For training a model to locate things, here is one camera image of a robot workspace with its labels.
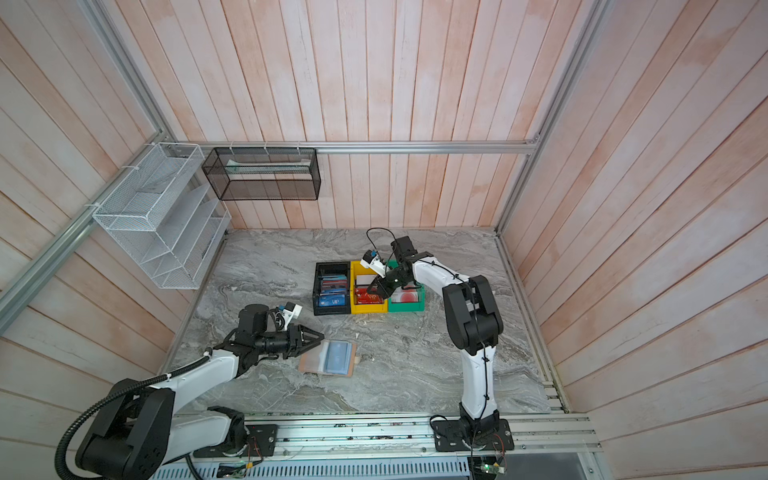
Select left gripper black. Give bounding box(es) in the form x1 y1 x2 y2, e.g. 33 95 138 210
256 323 325 359

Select red VIP card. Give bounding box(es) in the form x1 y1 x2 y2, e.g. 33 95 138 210
355 287 384 305

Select tan leather card holder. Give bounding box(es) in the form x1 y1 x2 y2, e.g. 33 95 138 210
298 340 358 377

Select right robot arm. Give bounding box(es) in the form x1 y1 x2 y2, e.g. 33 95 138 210
361 236 504 451

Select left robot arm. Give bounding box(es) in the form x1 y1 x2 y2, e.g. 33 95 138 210
54 303 324 479

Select clear cards with red circles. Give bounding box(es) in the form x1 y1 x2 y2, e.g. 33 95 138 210
390 286 420 304

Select green plastic bin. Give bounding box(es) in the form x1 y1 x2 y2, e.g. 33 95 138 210
387 282 426 313

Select yellow plastic bin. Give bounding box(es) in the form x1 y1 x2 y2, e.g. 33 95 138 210
350 261 388 314

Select black plastic bin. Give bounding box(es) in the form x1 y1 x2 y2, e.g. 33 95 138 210
312 262 351 316

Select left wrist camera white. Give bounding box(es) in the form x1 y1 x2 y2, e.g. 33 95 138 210
277 302 302 331

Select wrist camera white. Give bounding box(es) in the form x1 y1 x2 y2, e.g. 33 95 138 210
360 250 387 277
277 302 302 331

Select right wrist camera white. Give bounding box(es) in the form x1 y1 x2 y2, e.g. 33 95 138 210
360 250 387 277

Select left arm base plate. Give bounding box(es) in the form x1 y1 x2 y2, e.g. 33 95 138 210
193 424 278 459

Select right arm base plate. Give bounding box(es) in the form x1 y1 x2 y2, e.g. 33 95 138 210
429 416 515 453

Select black wire mesh basket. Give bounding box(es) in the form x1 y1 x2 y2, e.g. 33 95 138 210
202 146 322 201

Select white wire mesh shelf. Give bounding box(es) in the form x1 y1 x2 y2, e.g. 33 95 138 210
94 143 231 290

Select aluminium front rail frame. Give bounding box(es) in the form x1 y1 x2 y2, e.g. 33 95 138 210
113 412 604 480

